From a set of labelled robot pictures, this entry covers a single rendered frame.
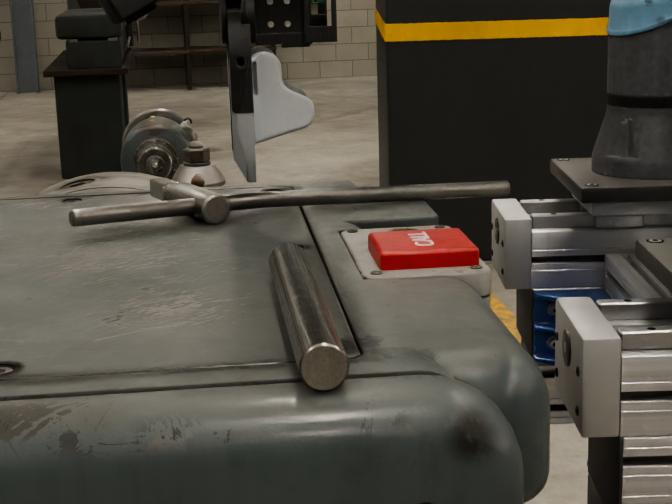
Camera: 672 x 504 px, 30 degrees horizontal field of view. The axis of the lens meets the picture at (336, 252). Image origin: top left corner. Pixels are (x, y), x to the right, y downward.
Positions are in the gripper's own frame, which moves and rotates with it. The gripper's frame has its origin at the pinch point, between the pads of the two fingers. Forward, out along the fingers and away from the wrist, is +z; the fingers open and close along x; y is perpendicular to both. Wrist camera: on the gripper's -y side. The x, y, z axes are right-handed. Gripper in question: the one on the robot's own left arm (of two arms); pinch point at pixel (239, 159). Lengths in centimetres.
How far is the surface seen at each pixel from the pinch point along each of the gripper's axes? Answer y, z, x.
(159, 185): -6.2, 2.3, 3.5
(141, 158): -14, 20, 135
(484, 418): 9.1, 5.5, -41.4
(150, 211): -6.6, 2.6, -5.1
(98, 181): -12.8, 5.6, 26.5
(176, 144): -8, 19, 140
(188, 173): -5, 15, 86
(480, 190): 18.3, 3.3, 0.7
